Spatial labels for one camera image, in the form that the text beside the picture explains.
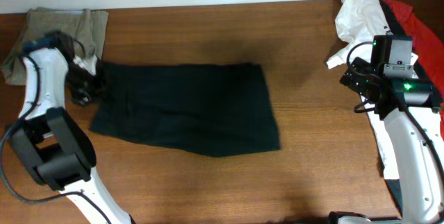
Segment red garment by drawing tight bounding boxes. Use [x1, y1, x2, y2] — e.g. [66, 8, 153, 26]
[381, 0, 444, 138]

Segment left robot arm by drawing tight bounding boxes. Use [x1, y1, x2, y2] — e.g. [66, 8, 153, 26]
[1, 31, 134, 223]

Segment folded khaki shorts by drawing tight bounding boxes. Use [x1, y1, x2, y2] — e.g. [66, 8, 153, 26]
[1, 8, 109, 85]

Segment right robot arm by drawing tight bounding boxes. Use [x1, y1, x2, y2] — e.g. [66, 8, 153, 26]
[340, 35, 443, 223]

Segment white t-shirt with print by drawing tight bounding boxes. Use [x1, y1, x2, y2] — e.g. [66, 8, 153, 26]
[325, 0, 444, 183]

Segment black shorts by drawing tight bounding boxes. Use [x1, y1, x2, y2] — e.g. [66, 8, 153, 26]
[89, 63, 280, 157]

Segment black garment under white shirt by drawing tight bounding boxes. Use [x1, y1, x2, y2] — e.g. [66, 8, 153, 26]
[378, 0, 444, 105]

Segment dark grey garment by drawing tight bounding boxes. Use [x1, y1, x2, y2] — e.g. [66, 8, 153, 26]
[385, 180, 402, 214]

